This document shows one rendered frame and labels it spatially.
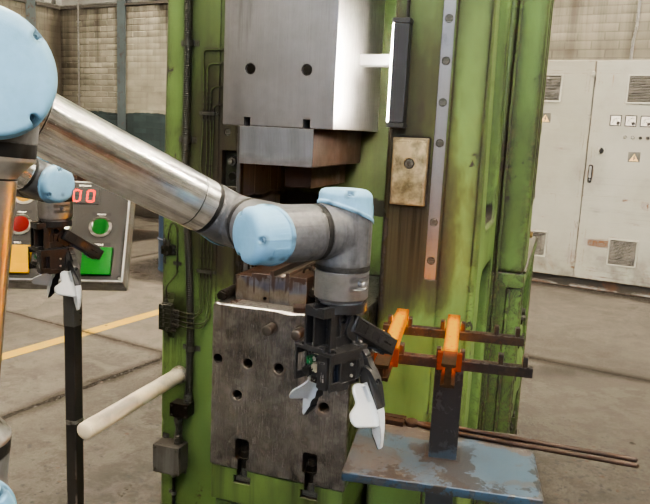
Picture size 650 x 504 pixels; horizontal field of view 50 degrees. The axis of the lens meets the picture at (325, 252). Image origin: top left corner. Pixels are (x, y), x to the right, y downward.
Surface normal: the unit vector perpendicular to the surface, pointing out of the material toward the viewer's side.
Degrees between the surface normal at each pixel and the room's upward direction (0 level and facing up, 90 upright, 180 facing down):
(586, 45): 89
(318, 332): 90
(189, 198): 94
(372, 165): 90
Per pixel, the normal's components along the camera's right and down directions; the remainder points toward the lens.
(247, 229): -0.80, 0.07
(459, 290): -0.33, 0.15
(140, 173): 0.58, 0.24
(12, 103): 0.62, 0.04
